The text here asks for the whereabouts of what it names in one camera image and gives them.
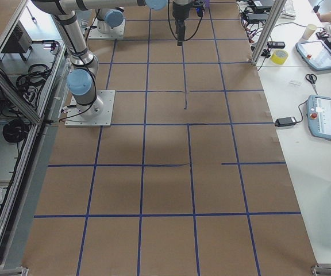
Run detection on black small remote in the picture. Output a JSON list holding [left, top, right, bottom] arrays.
[[267, 41, 286, 49]]

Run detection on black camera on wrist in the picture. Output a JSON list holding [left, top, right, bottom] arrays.
[[193, 0, 206, 18]]

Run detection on blue teach pendant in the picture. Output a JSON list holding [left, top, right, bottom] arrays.
[[295, 40, 331, 71], [307, 95, 331, 140]]

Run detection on black handled scissors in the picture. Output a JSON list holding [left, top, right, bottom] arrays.
[[305, 74, 318, 95]]

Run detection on near blue teach pendant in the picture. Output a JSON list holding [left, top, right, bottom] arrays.
[[307, 95, 331, 140]]

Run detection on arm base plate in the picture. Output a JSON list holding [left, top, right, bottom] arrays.
[[88, 18, 126, 40], [64, 90, 116, 127]]

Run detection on aluminium frame post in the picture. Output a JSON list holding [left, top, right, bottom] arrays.
[[250, 0, 286, 66]]

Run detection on far blue teach pendant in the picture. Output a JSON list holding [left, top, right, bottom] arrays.
[[295, 40, 331, 71]]

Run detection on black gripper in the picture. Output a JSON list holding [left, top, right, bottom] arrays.
[[172, 0, 193, 46]]

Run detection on white paper cup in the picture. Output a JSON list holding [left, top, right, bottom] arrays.
[[301, 24, 317, 40]]

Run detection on yellow tape roll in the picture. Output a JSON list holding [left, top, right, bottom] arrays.
[[271, 49, 288, 65]]

